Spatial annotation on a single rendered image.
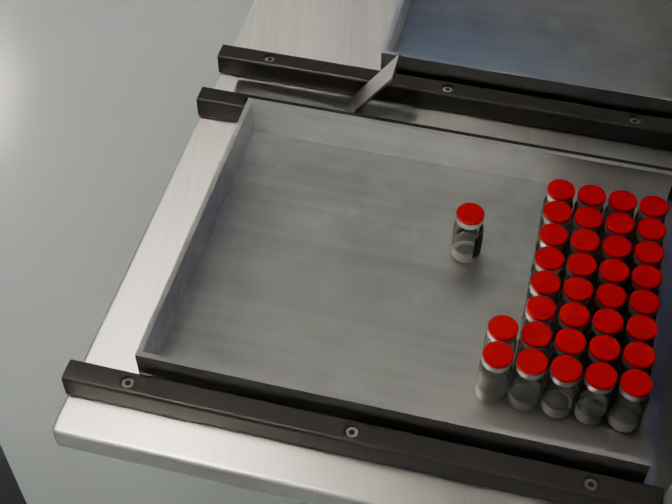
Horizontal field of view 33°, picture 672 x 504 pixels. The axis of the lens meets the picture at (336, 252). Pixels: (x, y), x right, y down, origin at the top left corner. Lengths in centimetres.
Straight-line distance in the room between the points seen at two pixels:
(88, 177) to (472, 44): 125
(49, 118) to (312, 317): 154
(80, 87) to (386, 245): 155
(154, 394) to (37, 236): 134
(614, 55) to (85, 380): 54
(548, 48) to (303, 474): 47
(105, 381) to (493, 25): 49
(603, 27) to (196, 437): 54
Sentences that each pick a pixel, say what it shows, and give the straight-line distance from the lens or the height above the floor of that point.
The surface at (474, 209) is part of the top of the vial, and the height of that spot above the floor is 93.
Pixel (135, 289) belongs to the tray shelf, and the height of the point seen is 88.
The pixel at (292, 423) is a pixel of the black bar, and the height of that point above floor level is 90.
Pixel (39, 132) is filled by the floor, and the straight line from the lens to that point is 228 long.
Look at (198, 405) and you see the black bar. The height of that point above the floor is 90.
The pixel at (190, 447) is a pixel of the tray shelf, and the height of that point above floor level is 88.
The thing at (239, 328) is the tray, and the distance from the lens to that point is 82.
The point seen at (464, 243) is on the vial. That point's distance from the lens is 84.
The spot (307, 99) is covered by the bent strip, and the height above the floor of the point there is 88.
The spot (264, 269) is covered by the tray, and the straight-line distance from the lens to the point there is 85.
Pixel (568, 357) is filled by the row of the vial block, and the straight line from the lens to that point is 76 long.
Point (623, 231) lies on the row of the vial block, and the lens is 84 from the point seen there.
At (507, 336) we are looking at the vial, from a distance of 76.
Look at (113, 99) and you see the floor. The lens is 232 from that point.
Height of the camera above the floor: 154
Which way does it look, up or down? 50 degrees down
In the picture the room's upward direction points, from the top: straight up
